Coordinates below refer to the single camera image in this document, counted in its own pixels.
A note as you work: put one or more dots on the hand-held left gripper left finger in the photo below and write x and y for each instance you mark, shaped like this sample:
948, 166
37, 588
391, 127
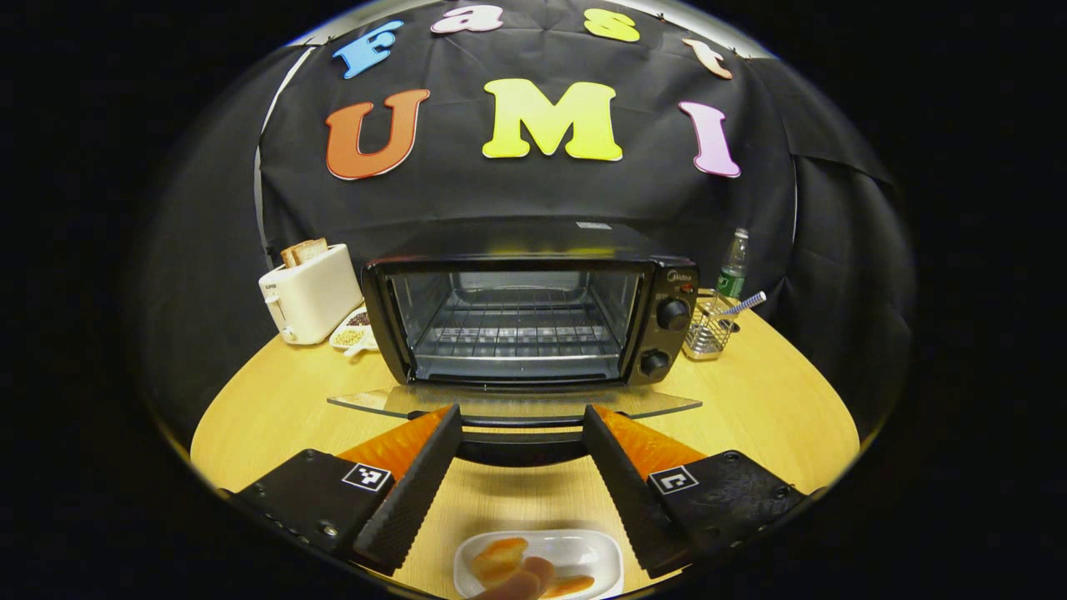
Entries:
417, 492

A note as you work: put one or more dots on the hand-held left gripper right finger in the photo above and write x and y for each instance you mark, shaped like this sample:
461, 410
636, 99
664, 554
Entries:
621, 492

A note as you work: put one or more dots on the golden croissant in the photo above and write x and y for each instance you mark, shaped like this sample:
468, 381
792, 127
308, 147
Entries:
498, 557

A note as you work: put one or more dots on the black electric oven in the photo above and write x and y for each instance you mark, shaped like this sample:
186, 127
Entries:
667, 342

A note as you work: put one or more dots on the white rectangular plate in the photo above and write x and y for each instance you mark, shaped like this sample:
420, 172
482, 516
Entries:
592, 554

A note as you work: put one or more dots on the white sectioned dish with grains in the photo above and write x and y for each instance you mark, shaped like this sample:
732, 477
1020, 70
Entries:
350, 335

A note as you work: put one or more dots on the white toaster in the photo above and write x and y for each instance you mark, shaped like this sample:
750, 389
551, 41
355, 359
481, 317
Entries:
313, 296

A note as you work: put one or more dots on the blue striped straw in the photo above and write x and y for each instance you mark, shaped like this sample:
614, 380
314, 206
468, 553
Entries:
746, 303

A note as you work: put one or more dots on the toast bread slice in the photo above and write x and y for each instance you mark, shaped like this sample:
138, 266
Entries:
313, 248
290, 255

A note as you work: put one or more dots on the black backdrop cloth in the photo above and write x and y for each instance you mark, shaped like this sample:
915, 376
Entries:
500, 200

